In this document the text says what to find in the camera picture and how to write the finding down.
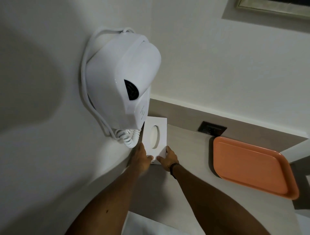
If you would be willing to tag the person's right hand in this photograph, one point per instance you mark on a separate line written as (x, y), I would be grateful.
(169, 159)

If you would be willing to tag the person's left hand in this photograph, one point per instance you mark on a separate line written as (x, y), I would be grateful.
(140, 157)

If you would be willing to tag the person's left thumb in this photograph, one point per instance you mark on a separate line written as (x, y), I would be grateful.
(149, 158)

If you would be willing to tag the person's right thumb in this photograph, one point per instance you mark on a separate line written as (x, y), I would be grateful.
(161, 159)

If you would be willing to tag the white tissue box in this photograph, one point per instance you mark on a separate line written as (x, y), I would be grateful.
(155, 140)

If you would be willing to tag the person's right forearm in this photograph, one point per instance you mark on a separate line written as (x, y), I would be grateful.
(218, 205)

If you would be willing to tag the person's left forearm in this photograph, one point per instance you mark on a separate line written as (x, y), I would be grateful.
(106, 203)

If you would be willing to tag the black wrist band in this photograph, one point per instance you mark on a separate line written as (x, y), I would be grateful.
(173, 168)

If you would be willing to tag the orange plastic tray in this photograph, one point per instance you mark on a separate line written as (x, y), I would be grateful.
(251, 167)

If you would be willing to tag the black wall socket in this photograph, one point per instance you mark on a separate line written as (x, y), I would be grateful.
(212, 128)

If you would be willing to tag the white wall-mounted hair dryer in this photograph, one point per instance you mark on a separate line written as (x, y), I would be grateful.
(121, 82)

